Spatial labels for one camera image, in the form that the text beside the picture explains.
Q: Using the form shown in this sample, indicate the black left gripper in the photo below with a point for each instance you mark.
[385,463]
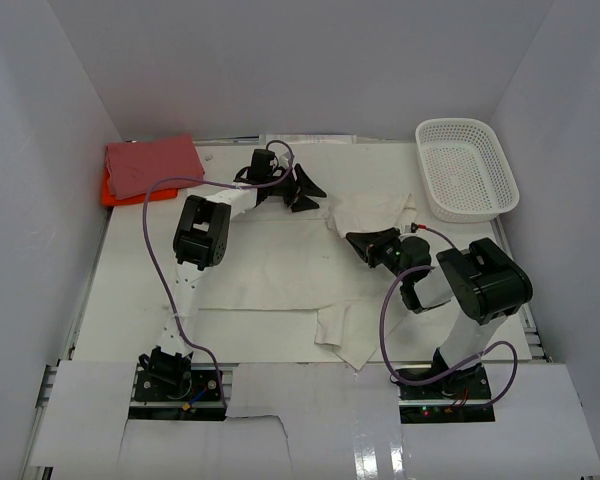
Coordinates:
[298,202]

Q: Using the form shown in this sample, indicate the folded orange t shirt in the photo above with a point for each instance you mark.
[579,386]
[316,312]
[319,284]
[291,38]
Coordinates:
[108,199]

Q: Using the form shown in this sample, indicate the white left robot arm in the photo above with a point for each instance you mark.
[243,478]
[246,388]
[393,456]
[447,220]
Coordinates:
[200,243]

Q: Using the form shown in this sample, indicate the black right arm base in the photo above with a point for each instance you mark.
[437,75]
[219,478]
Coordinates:
[453,400]

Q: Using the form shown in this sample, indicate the white t shirt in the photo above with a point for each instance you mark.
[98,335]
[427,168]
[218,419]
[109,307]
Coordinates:
[283,262]

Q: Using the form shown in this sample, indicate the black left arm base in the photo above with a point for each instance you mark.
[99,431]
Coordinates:
[196,399]

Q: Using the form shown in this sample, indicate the white perforated plastic basket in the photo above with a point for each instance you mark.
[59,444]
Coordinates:
[466,175]

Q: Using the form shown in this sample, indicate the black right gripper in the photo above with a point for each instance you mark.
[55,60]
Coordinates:
[370,244]

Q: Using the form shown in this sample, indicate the papers at table back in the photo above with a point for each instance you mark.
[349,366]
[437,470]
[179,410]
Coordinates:
[297,139]

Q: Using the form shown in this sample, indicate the folded red t shirt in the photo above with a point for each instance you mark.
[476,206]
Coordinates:
[135,166]

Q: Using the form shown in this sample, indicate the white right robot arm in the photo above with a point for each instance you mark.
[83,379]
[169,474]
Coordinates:
[488,286]

